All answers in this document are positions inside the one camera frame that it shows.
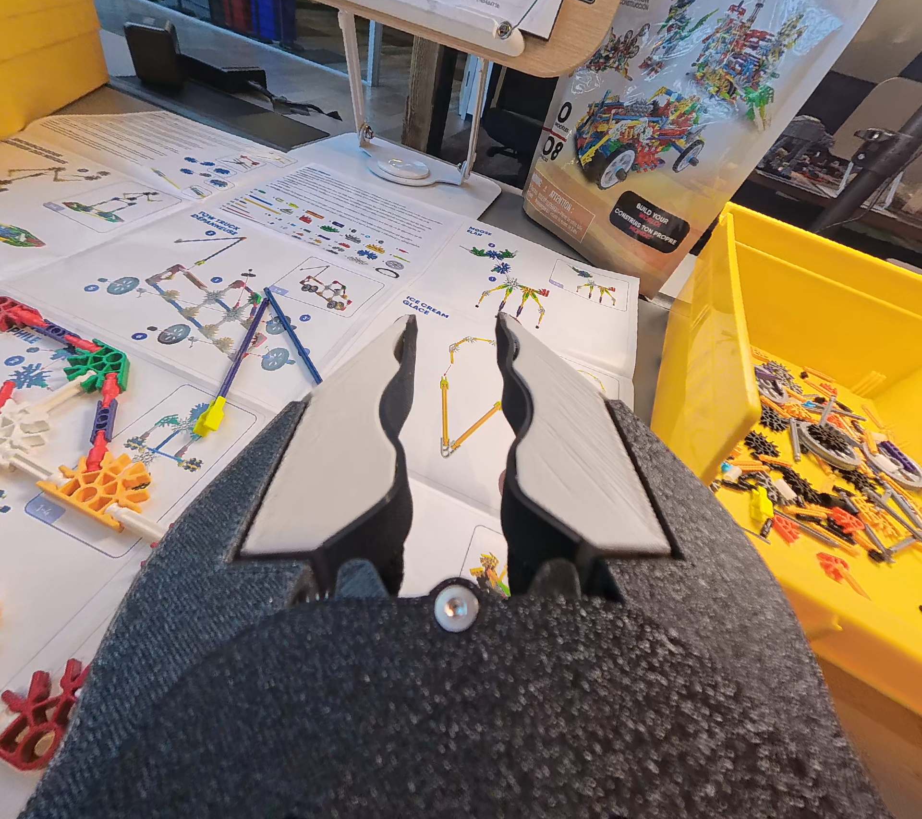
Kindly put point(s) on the yellow plastic parts bin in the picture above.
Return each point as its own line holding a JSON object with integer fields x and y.
{"x": 807, "y": 286}
{"x": 51, "y": 42}

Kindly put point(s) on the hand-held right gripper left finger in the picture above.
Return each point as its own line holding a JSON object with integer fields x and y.
{"x": 324, "y": 474}

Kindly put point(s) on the cardboard toy set box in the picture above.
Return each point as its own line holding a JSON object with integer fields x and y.
{"x": 677, "y": 186}

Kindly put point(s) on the black metal pole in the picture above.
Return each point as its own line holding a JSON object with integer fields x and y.
{"x": 872, "y": 171}

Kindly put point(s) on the blue plastic rod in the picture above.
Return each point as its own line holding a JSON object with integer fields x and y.
{"x": 293, "y": 337}

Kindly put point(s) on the yellow-green clip connector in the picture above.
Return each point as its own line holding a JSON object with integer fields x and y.
{"x": 212, "y": 416}

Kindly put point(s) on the white building instruction sheet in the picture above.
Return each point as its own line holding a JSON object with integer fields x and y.
{"x": 360, "y": 207}

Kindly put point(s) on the pile of dark wheel parts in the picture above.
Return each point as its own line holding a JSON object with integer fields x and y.
{"x": 821, "y": 452}

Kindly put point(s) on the colourful rod connector frame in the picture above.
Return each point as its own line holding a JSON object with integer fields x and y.
{"x": 98, "y": 481}

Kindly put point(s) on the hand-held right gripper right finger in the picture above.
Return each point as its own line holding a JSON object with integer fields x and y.
{"x": 584, "y": 474}

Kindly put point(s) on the dark red snowflake connector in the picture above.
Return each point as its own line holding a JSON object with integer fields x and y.
{"x": 36, "y": 726}

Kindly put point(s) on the purple plastic rod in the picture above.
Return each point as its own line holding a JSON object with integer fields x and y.
{"x": 242, "y": 351}

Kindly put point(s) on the black box device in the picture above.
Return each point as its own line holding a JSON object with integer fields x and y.
{"x": 153, "y": 56}

